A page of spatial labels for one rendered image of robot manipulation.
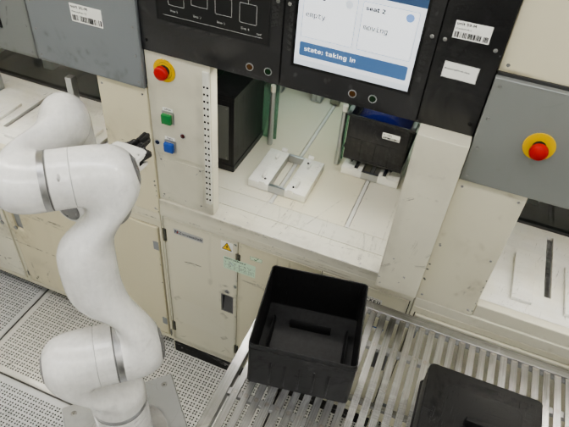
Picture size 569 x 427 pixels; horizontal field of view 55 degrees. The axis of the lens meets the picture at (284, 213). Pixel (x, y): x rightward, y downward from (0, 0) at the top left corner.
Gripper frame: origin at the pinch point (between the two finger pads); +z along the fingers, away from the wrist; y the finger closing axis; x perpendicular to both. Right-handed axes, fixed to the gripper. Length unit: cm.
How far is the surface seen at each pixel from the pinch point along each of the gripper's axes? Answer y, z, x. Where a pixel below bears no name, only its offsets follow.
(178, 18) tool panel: 5.6, 12.4, 31.0
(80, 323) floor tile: -51, 7, -120
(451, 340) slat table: 96, 7, -44
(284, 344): 52, -16, -43
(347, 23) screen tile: 49, 12, 40
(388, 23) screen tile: 57, 12, 42
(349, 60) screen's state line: 50, 12, 31
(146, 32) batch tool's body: -4.4, 12.4, 24.9
